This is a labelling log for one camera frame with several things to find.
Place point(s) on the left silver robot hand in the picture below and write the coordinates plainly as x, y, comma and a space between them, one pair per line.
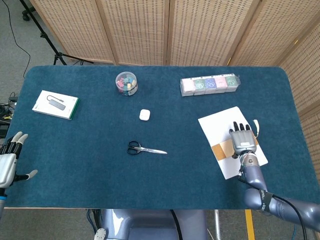
6, 165

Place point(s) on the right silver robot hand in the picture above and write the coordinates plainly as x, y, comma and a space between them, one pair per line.
243, 142

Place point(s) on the brown cardboard strip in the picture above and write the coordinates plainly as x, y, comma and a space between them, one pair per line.
222, 150

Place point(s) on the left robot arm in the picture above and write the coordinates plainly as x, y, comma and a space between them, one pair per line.
2, 202

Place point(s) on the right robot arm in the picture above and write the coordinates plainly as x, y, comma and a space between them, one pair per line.
255, 180

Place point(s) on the white paper sheet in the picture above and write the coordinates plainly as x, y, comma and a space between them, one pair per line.
220, 125

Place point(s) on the wrapped pack of tissue packets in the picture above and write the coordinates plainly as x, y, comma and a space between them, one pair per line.
210, 85

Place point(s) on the white green USB hub box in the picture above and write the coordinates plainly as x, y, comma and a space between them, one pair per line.
55, 105

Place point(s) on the blue table mat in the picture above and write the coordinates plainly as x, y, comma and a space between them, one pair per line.
100, 175

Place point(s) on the white earbuds case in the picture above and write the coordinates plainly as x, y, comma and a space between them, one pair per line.
144, 115

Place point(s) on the grey robot torso base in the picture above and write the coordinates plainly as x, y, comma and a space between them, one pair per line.
150, 225

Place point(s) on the black tripod stand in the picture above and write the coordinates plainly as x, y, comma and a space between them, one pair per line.
50, 42

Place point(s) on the clear jar of binder clips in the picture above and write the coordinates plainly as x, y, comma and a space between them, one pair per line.
126, 83

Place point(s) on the black caster wheel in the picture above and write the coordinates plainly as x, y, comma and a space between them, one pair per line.
26, 16

